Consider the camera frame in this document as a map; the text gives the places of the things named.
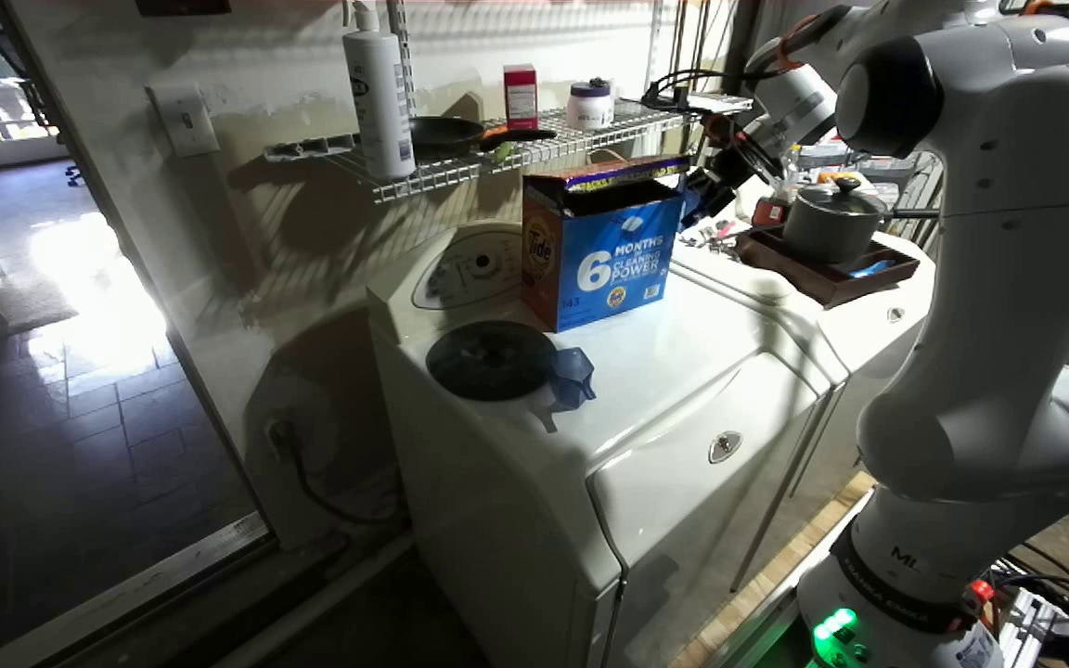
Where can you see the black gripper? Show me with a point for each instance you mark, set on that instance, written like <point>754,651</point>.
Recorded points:
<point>750,150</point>

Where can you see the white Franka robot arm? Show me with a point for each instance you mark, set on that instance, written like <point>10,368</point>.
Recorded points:
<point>1004,246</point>

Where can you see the blue Tide detergent box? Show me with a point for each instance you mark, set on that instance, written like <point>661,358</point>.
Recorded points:
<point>610,267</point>

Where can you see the translucent blue plastic cup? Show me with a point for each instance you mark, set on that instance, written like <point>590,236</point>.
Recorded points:
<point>573,378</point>

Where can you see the small sauce bottle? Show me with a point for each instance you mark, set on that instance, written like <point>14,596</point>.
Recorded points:
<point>772,211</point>

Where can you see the gray pot with lid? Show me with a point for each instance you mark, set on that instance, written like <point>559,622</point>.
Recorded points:
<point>832,223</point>

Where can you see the white jar with lid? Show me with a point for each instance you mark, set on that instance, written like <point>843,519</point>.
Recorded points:
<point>590,107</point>

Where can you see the dark brown tray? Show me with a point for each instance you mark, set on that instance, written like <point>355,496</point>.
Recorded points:
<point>827,279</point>

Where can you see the black frying pan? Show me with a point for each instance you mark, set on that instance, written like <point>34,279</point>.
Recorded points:
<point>448,136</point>

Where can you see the tall white bottle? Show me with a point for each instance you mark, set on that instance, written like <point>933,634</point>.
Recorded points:
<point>381,98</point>

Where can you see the white washing machine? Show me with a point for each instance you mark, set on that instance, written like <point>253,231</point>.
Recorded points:
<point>536,496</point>

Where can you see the wooden base board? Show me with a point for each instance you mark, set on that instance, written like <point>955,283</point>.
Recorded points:
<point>757,587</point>

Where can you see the green glowing device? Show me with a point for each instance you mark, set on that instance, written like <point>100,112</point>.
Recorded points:
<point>838,638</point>

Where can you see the white wall outlet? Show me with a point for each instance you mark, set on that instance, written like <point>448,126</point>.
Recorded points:
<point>188,119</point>

